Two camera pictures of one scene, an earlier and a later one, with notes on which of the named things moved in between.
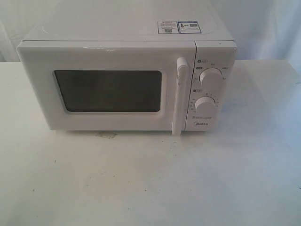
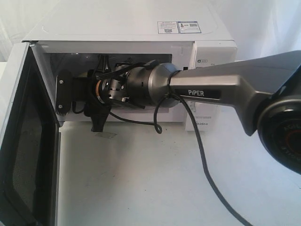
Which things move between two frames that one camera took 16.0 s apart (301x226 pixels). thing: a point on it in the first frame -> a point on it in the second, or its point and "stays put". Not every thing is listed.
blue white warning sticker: (178, 27) stays put
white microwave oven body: (202, 21) stays put
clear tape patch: (108, 135) stays put
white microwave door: (111, 85) -> (30, 191)
